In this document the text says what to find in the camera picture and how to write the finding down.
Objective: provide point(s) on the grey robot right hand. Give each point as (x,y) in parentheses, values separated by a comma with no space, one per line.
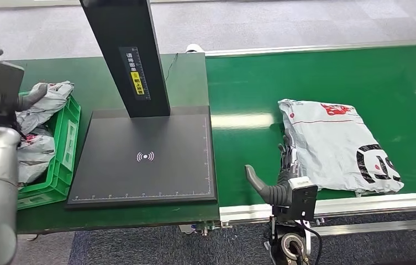
(279,194)

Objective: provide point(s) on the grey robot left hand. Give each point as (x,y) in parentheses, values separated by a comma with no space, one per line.
(34,97)

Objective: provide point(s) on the grey mailer bag red print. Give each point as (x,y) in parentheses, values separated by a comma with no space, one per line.
(46,102)

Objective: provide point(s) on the green conveyor belt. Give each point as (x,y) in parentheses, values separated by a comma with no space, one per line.
(303,80)

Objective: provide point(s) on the green plastic crate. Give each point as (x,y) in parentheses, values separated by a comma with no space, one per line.
(65,146)

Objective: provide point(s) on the crumpled grey mailer bag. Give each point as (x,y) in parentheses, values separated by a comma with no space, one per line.
(35,157)

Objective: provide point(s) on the large mailer bag black print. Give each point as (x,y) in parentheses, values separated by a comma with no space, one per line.
(332,146)

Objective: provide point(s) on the ruler label with yellow tag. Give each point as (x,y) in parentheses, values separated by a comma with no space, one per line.
(135,73)

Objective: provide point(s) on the black scanner column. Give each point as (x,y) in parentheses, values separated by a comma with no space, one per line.
(127,29)

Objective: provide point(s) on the white round object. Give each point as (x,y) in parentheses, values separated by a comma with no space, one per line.
(195,48)

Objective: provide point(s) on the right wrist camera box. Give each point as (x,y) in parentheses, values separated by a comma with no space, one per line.
(303,199)

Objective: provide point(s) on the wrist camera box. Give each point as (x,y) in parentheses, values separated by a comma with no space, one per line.
(5,86)
(303,199)

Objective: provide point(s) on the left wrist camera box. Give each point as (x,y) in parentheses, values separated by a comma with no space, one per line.
(5,86)

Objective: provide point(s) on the aluminium conveyor frame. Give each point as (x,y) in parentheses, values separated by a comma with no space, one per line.
(376,203)

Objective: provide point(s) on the black scanner base plate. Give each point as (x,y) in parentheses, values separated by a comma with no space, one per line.
(145,175)

